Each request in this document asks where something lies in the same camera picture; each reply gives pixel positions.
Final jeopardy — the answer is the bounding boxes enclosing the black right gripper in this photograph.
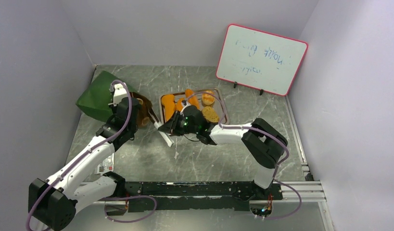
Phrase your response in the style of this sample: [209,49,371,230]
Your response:
[159,111,198,137]

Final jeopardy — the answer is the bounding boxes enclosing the orange fake croissant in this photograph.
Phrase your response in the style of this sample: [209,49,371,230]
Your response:
[176,98,187,112]

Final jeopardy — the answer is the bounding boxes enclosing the tan round fake bun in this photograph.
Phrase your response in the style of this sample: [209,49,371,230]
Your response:
[201,106,219,123]

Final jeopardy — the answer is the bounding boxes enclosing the long orange fake baguette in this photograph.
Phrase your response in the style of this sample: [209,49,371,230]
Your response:
[185,89,200,110]

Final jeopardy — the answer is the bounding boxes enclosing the round orange fake bun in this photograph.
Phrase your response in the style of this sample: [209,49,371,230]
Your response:
[201,90,216,106]

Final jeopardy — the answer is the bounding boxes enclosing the silver metal tray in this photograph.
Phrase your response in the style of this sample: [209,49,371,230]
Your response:
[159,88,229,124]

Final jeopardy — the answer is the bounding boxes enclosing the green brown paper bag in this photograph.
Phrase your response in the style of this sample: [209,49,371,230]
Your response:
[76,71,154,122]

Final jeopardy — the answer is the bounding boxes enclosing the silver metal tongs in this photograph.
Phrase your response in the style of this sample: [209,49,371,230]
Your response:
[148,108,175,148]

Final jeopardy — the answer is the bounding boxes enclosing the orange fake bread loaf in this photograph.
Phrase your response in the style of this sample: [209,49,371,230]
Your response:
[161,94,176,122]

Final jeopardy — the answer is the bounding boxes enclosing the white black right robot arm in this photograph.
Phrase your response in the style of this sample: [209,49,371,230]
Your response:
[158,106,290,199]

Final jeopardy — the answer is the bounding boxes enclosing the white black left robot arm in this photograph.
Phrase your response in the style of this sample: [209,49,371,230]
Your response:
[25,97,141,231]

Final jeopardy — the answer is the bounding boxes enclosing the white plastic packet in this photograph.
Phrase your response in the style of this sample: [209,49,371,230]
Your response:
[95,154,114,175]

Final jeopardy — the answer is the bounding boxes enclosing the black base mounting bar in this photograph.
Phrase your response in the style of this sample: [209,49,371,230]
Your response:
[92,181,284,214]

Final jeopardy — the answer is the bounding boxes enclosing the red framed whiteboard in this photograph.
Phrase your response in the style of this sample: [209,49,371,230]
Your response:
[216,24,308,96]

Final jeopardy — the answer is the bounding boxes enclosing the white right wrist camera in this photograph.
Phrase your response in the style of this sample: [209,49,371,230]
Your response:
[180,104,191,114]

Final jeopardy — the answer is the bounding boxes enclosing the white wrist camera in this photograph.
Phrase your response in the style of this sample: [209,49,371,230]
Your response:
[180,104,191,114]
[109,83,127,106]

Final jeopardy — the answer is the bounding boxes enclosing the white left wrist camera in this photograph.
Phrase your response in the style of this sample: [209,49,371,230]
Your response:
[109,83,127,106]

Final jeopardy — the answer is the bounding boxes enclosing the aluminium frame rail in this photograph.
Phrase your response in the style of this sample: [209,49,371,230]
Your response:
[45,181,327,205]

